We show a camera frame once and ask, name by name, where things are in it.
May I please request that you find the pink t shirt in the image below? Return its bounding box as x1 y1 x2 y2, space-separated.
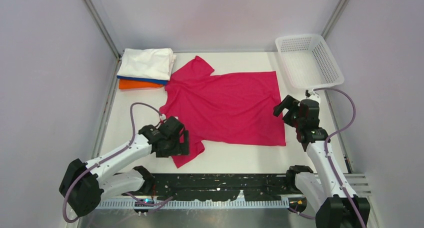
160 56 287 168

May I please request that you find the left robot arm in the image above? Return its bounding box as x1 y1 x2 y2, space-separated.
59 116 190 217

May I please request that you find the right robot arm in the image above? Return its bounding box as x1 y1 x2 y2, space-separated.
273 95 371 228

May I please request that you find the white plastic basket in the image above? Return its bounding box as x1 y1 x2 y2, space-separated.
275 34 345 90

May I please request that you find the blue folded t shirt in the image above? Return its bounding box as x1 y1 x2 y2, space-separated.
116 75 169 85

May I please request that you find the orange folded t shirt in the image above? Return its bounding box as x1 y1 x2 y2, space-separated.
118 79 164 90

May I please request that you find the white folded t shirt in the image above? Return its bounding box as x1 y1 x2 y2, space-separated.
116 48 177 81

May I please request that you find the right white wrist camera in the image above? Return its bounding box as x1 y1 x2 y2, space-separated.
305 89 321 104

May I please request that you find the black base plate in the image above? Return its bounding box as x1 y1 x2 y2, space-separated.
131 173 302 202

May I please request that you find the aluminium frame rail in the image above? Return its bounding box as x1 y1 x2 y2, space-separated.
69 173 372 210

